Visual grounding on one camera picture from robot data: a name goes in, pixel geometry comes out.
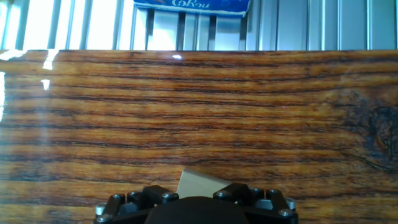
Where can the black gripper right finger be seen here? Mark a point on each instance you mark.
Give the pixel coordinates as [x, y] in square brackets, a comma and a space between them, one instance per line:
[267, 208]

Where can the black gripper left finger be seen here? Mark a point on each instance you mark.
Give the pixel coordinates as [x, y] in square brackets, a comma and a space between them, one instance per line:
[124, 205]

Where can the small wooden block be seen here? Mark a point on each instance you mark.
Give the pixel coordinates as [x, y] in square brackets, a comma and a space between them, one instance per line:
[199, 185]

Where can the glossy brown wooden board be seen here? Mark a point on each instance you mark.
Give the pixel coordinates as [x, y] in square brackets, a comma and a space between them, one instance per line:
[199, 109]

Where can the blue and white tissue pack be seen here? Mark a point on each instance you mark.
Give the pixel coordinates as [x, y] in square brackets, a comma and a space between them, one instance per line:
[192, 6]

